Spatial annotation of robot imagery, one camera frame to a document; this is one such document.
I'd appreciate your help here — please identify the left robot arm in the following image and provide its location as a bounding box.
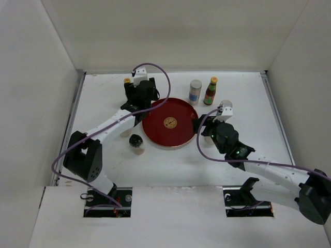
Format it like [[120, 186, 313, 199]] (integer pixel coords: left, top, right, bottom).
[[63, 77, 160, 206]]

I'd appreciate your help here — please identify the right ketchup bottle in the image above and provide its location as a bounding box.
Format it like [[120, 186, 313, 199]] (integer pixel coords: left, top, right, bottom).
[[203, 76, 218, 105]]

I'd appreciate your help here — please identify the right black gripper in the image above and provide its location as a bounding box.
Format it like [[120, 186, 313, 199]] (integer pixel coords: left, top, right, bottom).
[[191, 114, 227, 154]]

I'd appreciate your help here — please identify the black-lid shaker right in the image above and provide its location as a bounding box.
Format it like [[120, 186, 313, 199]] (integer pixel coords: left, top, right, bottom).
[[204, 136, 213, 145]]

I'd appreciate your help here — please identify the left ketchup bottle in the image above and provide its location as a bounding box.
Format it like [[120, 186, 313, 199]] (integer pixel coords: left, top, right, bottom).
[[124, 78, 131, 84]]

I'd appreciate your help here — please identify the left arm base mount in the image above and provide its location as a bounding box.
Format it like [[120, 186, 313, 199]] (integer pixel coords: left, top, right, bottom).
[[80, 188, 133, 218]]

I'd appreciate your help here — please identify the black-lid shaker far left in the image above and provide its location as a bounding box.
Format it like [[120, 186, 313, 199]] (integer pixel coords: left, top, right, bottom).
[[120, 128, 133, 137]]

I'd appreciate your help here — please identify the black-lid shaker front left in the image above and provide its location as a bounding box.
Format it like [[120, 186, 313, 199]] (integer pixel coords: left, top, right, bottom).
[[129, 134, 145, 155]]

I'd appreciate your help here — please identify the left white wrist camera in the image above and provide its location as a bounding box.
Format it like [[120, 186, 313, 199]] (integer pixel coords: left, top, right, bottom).
[[131, 67, 148, 87]]

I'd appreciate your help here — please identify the tall pearl jar blue label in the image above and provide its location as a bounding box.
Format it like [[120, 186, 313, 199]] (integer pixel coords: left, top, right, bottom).
[[188, 80, 202, 105]]

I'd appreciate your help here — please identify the purple cable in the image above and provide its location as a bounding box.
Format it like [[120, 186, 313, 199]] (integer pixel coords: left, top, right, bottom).
[[196, 105, 331, 181], [51, 63, 171, 215]]

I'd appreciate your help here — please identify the ketchup bottle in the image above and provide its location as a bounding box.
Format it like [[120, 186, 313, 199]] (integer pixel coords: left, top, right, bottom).
[[203, 76, 218, 105], [124, 78, 131, 84]]

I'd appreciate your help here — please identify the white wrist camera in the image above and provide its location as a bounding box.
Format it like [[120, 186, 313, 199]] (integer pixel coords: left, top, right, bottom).
[[131, 67, 148, 87], [213, 105, 233, 122]]

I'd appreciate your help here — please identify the black-lid shaker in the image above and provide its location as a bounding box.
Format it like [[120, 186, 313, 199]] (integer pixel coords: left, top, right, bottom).
[[120, 128, 133, 137], [204, 136, 213, 145], [129, 134, 145, 155]]

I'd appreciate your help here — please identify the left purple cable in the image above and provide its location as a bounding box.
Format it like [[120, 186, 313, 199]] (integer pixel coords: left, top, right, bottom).
[[51, 63, 171, 215]]

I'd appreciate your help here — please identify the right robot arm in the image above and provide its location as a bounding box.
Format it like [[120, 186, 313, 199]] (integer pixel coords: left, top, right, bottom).
[[192, 114, 330, 225]]

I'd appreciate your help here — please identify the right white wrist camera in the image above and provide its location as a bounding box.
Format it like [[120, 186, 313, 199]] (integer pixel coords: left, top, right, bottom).
[[213, 105, 233, 122]]

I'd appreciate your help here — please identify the red round tray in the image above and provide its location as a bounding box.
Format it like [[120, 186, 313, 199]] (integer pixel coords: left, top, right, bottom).
[[142, 98, 198, 147]]

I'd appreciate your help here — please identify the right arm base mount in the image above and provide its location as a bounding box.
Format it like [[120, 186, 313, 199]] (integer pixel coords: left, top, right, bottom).
[[223, 177, 274, 218]]

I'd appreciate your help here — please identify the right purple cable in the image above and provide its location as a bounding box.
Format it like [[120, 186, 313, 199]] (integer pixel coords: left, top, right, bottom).
[[196, 105, 331, 181]]

